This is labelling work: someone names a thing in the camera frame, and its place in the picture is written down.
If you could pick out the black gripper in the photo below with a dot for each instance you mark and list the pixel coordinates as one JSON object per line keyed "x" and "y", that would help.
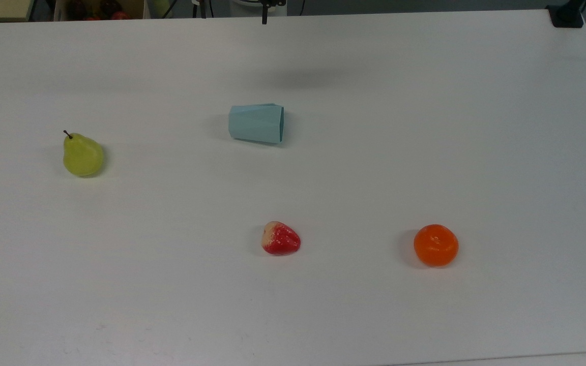
{"x": 273, "y": 2}

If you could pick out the red strawberry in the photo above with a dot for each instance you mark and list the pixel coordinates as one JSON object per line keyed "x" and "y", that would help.
{"x": 283, "y": 240}

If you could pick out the green pear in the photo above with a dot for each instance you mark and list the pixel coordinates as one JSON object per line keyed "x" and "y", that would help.
{"x": 82, "y": 156}

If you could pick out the black tripod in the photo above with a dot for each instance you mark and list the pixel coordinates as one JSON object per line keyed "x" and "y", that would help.
{"x": 202, "y": 7}

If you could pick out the black camera stand clamp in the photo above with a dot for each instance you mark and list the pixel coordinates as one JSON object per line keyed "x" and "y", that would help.
{"x": 566, "y": 15}

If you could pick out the light blue faceted mug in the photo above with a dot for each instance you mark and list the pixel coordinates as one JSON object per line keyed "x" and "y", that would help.
{"x": 255, "y": 123}

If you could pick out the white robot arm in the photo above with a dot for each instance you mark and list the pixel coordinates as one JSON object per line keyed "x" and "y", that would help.
{"x": 244, "y": 7}

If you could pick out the box of fruits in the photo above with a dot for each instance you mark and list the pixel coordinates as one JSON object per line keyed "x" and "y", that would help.
{"x": 99, "y": 9}

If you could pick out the orange mandarin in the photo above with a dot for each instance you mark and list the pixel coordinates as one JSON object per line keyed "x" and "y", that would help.
{"x": 436, "y": 246}

